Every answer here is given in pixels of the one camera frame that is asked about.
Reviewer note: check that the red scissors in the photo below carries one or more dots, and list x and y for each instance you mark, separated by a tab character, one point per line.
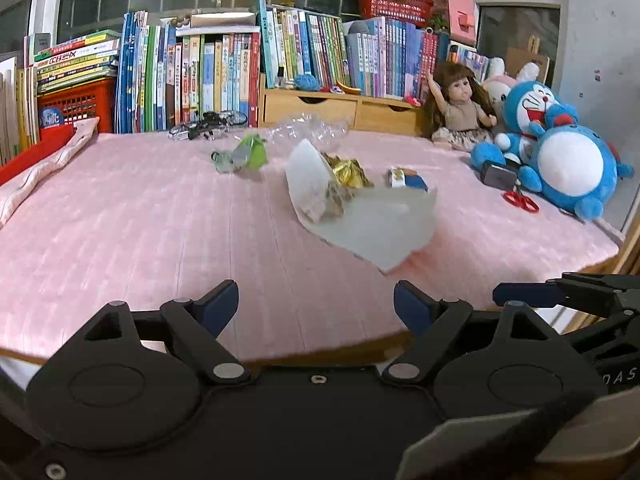
517	199

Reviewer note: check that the pink white bunny plush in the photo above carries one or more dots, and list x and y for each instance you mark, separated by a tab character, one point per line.
498	84

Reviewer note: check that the wooden drawer organizer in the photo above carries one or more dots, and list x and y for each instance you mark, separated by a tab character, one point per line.
359	112

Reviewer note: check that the red tray box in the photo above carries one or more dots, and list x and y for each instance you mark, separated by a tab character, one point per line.
52	139

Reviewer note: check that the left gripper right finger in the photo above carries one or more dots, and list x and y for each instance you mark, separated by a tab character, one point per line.
434	325

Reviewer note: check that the red basket on books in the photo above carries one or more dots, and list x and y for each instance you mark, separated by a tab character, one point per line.
417	12

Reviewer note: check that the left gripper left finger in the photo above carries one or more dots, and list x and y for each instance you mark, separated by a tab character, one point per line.
194	326

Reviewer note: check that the red plastic basket left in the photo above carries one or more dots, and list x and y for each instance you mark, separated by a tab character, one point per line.
93	99

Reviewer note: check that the green plastic wrapper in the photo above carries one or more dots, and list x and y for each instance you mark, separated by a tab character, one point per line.
249	154

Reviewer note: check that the pink white tissue pack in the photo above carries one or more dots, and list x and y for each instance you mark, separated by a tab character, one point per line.
316	204

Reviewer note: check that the pink toy house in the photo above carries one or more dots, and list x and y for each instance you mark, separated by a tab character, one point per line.
460	16

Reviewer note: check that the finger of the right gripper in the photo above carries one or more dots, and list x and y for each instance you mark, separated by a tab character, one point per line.
536	295

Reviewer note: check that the right upright book row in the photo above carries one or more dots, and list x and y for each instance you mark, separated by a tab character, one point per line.
376	57

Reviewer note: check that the round blue white plush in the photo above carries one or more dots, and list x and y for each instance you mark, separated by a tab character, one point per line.
573	168

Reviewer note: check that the brown-haired doll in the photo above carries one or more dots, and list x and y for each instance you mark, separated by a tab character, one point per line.
459	114

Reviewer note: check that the stack of flat books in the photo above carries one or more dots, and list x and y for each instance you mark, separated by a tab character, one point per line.
77	61

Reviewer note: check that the middle upright book row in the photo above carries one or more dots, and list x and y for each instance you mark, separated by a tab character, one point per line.
187	68

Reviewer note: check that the small gold candy wrapper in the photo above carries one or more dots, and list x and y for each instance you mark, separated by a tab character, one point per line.
348	172

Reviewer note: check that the grey black small device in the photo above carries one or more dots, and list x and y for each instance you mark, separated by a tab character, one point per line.
498	176

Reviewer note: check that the clear plastic bag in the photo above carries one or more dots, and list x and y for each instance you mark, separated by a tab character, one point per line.
323	135

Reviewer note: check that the upright book row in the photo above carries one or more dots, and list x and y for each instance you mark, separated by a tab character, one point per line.
376	57
187	68

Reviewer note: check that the blue yarn ball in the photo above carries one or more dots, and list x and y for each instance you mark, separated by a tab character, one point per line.
307	83

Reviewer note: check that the blue Doraemon plush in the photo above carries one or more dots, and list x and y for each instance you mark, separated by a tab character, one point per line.
527	104

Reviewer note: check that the left upright book group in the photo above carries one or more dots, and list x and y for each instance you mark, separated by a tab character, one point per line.
19	109

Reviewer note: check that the large white paper sheet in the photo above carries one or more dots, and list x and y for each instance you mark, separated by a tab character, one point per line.
381	225

